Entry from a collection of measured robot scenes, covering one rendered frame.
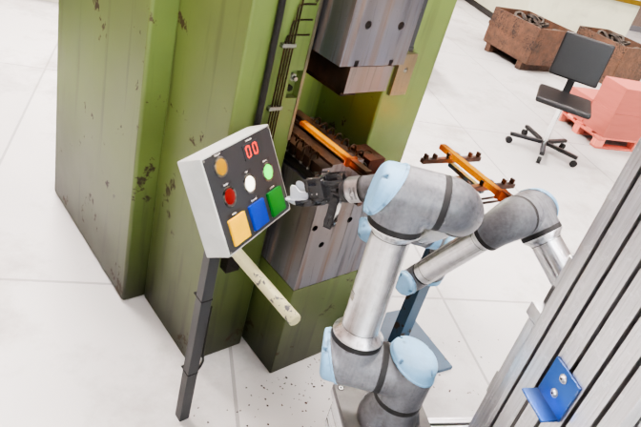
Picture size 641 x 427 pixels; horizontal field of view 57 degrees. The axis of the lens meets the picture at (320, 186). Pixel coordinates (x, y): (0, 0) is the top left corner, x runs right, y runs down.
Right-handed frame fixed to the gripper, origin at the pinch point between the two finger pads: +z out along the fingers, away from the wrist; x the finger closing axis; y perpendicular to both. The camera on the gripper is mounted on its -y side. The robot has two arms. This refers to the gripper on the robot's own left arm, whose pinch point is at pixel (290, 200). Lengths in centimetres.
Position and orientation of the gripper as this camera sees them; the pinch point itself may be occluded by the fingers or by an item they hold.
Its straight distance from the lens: 178.0
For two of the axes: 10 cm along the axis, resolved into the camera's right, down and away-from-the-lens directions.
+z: -8.7, 0.7, 4.9
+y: -2.3, -9.3, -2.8
